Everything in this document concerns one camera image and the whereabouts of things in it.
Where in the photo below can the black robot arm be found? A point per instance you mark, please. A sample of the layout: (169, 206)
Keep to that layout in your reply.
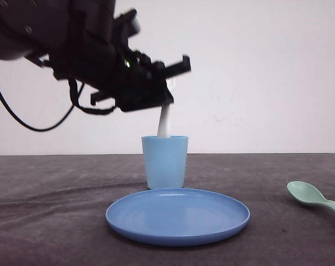
(36, 29)

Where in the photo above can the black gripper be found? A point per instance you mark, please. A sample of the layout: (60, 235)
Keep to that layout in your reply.
(110, 66)

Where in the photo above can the blue plastic plate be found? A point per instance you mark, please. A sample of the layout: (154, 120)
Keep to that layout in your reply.
(177, 217)

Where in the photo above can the light blue plastic cup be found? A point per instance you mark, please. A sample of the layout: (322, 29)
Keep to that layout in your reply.
(165, 161)

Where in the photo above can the mint green plastic spoon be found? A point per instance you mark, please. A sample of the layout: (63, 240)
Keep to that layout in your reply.
(308, 195)

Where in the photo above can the white plastic fork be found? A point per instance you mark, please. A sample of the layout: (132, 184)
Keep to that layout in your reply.
(164, 120)

